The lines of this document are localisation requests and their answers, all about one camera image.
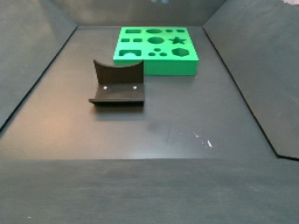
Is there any green shape sorter block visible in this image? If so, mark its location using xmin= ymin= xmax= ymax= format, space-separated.
xmin=114 ymin=26 xmax=199 ymax=75

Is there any black curved holder stand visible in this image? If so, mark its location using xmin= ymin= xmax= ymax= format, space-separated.
xmin=89 ymin=60 xmax=146 ymax=105

